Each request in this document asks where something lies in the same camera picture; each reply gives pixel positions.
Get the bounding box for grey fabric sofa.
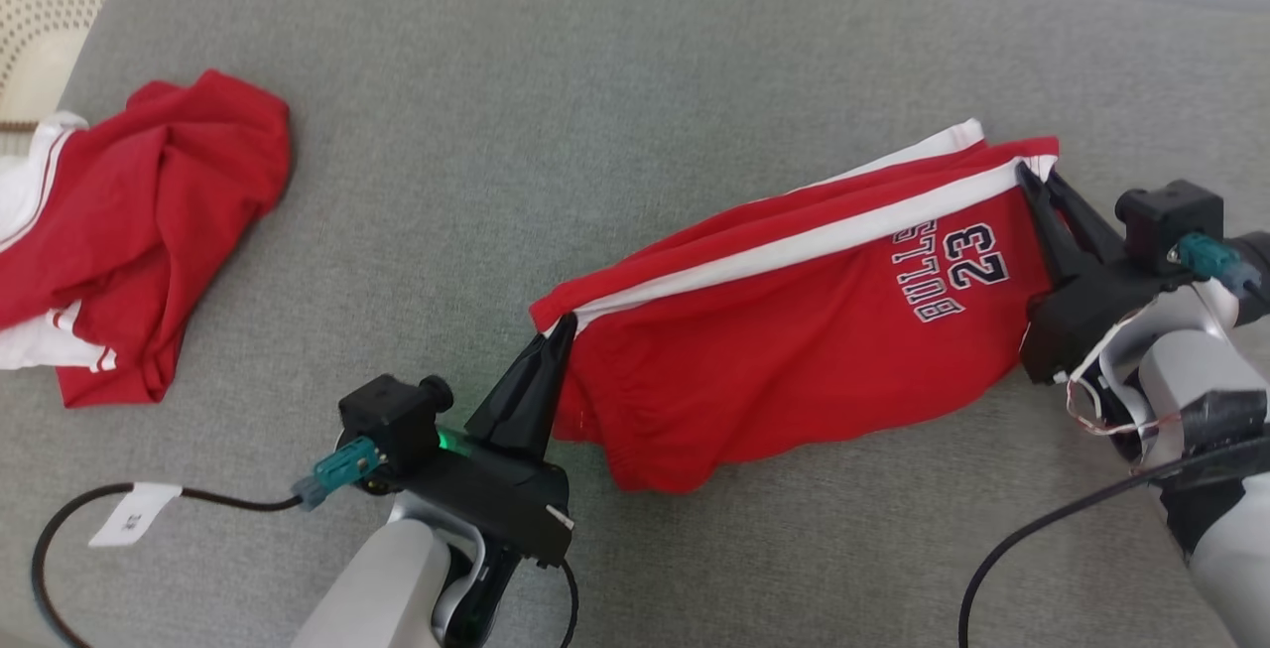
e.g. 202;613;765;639
0;0;1270;648

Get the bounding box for red shorts with white stripes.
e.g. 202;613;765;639
528;118;1061;495

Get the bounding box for red jersey with white sleeves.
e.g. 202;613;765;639
0;69;293;409

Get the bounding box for teal cable connector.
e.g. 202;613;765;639
292;436;384;512
1170;233;1264;296

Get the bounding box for white cable label tag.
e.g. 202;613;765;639
88;481;184;549

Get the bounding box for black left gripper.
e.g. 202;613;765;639
391;313;579;568

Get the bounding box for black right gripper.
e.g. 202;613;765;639
1014;161;1193;387

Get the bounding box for thin black cable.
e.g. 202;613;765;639
554;559;580;648

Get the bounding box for thick black cable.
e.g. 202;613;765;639
31;481;305;648
957;433;1270;648

